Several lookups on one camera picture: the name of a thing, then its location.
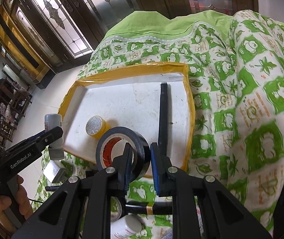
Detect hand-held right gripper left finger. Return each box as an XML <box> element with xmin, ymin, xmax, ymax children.
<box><xmin>12</xmin><ymin>143</ymin><xmax>135</xmax><ymax>239</ymax></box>

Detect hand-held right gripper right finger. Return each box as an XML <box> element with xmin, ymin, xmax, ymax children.
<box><xmin>150</xmin><ymin>142</ymin><xmax>273</xmax><ymax>239</ymax></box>

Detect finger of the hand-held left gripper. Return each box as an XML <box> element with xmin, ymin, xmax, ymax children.
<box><xmin>5</xmin><ymin>126</ymin><xmax>64</xmax><ymax>163</ymax></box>

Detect white bottle grey cap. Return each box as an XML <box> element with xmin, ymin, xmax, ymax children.
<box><xmin>44</xmin><ymin>114</ymin><xmax>65</xmax><ymax>160</ymax></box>

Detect black tape roll red core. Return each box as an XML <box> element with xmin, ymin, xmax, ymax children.
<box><xmin>96</xmin><ymin>126</ymin><xmax>152</xmax><ymax>181</ymax></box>

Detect white power adapter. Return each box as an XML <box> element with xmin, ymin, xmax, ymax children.
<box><xmin>43</xmin><ymin>161</ymin><xmax>67</xmax><ymax>183</ymax></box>

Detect yellow tape roll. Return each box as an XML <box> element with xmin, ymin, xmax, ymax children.
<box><xmin>86</xmin><ymin>116</ymin><xmax>111</xmax><ymax>140</ymax></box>

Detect black marker yellow ends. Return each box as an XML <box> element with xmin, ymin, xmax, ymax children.
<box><xmin>125</xmin><ymin>203</ymin><xmax>175</xmax><ymax>215</ymax></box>

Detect thin black pen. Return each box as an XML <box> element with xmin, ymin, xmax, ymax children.
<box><xmin>157</xmin><ymin>82</ymin><xmax>170</xmax><ymax>156</ymax></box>

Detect white foam tray yellow edge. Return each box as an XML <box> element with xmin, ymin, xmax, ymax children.
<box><xmin>57</xmin><ymin>62</ymin><xmax>196</xmax><ymax>178</ymax></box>

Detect small white bottle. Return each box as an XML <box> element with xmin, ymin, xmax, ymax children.
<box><xmin>110</xmin><ymin>214</ymin><xmax>142</xmax><ymax>239</ymax></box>

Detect dark wooden chair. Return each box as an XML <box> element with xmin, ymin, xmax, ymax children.
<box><xmin>0</xmin><ymin>78</ymin><xmax>33</xmax><ymax>150</ymax></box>

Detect yellow framed cabinet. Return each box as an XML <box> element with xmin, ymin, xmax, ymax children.
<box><xmin>0</xmin><ymin>6</ymin><xmax>50</xmax><ymax>83</ymax></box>

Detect green white printed blanket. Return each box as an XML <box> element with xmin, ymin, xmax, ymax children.
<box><xmin>32</xmin><ymin>10</ymin><xmax>284</xmax><ymax>239</ymax></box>

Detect wooden stained glass doors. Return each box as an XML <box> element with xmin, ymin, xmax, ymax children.
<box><xmin>5</xmin><ymin>0</ymin><xmax>259</xmax><ymax>68</ymax></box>

